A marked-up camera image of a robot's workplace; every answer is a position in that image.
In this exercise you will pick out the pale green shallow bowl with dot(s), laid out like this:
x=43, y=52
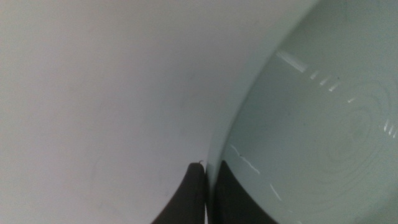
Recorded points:
x=311, y=130

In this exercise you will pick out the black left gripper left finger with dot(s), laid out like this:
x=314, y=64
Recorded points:
x=191, y=199

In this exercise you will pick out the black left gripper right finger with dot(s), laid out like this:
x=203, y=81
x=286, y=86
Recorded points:
x=228, y=202

